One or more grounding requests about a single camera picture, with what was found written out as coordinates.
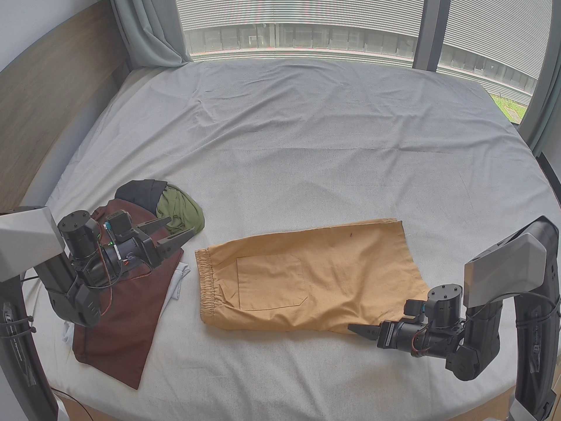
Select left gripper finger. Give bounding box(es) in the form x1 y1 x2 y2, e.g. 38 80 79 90
156 227 196 259
138 216 172 237

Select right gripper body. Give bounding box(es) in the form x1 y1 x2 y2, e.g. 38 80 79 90
377 320 415 350

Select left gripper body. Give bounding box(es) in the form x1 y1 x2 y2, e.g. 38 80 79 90
117 230 162 271

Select tan drawstring shorts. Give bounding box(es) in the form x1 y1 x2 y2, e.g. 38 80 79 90
195 219 433 336

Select bed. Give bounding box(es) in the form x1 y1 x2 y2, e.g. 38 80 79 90
0 0 561 421

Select green garment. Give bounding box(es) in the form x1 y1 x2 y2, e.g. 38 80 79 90
155 184 206 237

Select black garment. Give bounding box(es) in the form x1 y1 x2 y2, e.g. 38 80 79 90
116 180 169 214

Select white garment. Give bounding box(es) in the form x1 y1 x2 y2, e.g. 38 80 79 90
61 263 192 348

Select brown garment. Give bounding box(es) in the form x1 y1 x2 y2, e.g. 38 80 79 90
72 206 185 390

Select grey-green curtain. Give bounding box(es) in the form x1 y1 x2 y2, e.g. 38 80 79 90
103 0 193 71
519 0 561 158

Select window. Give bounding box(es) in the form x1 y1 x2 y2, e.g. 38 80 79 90
169 0 561 201

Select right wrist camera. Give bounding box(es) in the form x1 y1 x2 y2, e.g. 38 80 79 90
404 299 428 324

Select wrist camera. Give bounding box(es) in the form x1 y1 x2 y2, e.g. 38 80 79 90
104 210 133 241
404 299 428 324

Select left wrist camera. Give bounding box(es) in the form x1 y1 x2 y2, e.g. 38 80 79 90
104 210 133 241

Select black cable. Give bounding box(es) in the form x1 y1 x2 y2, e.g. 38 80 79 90
51 387 89 412

